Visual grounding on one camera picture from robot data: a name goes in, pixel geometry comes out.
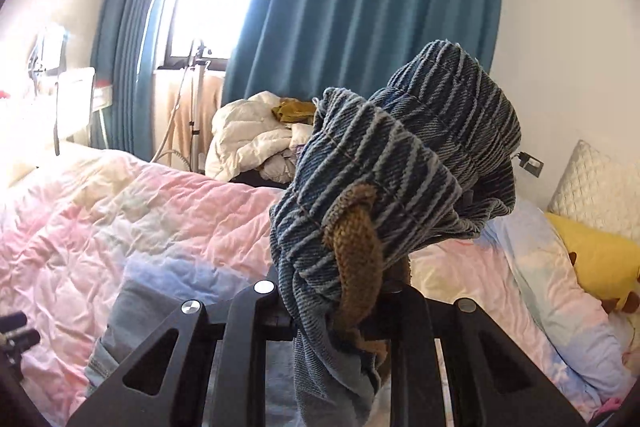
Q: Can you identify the mustard yellow garment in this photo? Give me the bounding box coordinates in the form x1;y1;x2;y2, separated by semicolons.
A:
271;98;317;124

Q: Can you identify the pastel pink duvet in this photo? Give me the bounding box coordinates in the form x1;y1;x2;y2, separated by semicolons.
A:
0;142;593;427

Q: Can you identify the white chair with black frame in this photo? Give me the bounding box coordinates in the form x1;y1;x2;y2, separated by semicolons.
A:
51;67;97;158

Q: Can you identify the wide teal curtain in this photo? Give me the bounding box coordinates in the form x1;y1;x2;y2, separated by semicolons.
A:
221;0;504;118

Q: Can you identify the brown knitted belt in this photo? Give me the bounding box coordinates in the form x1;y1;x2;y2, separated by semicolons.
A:
321;184;414;359

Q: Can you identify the wall socket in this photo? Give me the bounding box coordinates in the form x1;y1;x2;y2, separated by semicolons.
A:
514;151;546;178

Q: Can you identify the garment steamer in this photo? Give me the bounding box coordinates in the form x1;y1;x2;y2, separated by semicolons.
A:
149;38;214;174

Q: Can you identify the narrow teal curtain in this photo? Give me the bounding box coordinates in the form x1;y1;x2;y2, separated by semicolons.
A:
90;0;212;164

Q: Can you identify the yellow plush toy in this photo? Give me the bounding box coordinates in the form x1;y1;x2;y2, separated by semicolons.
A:
544;212;640;314

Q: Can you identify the pile of cream clothes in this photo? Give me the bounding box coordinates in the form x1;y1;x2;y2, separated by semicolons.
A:
205;91;314;182

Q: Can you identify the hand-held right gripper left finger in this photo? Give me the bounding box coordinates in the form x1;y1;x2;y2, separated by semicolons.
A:
65;264;301;427

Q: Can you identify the pastel pillow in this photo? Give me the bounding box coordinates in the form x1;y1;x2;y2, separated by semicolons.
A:
479;197;637;414

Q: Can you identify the quilted cream headboard cushion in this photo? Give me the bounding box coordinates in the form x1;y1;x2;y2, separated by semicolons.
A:
546;139;640;244

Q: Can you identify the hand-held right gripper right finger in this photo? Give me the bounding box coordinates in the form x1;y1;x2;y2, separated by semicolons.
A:
370;282;588;427

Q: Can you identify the beige cloth panel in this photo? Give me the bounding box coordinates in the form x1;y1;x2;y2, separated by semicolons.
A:
164;74;224;168

